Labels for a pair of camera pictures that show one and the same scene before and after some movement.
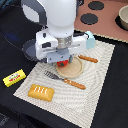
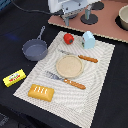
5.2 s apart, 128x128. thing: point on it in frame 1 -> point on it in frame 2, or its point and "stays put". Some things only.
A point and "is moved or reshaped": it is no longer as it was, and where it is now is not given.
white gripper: [47, 42] -> [68, 7]
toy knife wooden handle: [92, 60] stays put
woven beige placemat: [72, 87] stays put
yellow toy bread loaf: [41, 92] stays put
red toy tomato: [62, 63] is moved or reshaped
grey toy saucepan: [29, 49] stays put
